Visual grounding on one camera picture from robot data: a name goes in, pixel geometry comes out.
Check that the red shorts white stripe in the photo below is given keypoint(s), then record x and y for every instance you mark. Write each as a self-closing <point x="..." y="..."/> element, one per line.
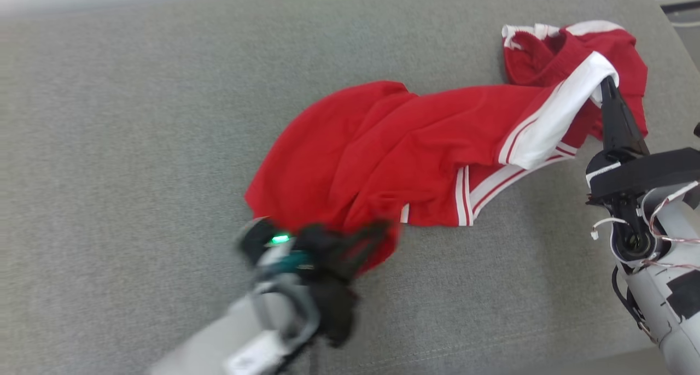
<point x="623" y="52"/>

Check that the teal left camera connector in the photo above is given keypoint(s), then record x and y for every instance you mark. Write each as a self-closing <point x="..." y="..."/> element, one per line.
<point x="292" y="261"/>

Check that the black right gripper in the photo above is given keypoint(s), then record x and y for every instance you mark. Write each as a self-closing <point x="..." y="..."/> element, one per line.
<point x="618" y="159"/>

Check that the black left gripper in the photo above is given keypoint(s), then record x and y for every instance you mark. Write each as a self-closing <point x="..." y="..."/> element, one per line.
<point x="262" y="238"/>

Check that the grey fabric sofa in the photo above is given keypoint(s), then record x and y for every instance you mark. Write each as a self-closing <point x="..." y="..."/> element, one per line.
<point x="136" y="145"/>

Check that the red white sports jersey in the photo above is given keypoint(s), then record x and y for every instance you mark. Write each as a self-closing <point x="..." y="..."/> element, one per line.
<point x="383" y="145"/>

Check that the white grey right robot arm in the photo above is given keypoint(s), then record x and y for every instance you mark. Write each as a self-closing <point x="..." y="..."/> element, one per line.
<point x="678" y="342"/>

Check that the black right camera bracket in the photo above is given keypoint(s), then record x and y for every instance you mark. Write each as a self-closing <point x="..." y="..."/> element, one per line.
<point x="651" y="173"/>

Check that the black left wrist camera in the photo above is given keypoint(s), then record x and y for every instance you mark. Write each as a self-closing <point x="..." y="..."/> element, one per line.
<point x="322" y="249"/>

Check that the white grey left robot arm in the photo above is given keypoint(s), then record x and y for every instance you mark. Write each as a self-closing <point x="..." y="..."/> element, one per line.
<point x="235" y="326"/>

